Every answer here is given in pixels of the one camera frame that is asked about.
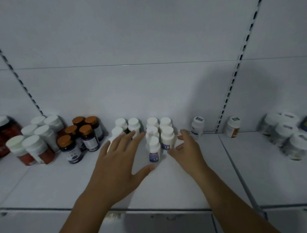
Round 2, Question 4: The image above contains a person's left hand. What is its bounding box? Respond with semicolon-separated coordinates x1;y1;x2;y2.
79;130;159;210

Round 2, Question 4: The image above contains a person's right hand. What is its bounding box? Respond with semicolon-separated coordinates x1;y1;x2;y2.
166;128;209;177

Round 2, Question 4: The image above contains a white bottle blue lid sticker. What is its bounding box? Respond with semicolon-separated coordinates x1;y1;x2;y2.
190;116;207;140

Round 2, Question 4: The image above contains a white metal shelf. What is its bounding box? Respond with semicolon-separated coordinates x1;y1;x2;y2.
0;0;307;233

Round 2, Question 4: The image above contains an orange label white bottle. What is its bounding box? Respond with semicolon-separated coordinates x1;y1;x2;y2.
223;115;242;139

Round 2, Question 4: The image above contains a white sticker-lid jar bottle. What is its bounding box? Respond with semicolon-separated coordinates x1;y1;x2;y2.
282;132;307;162
273;122;300;148

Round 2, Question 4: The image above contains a person's right forearm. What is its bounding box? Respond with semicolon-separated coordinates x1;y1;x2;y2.
196;161;283;233

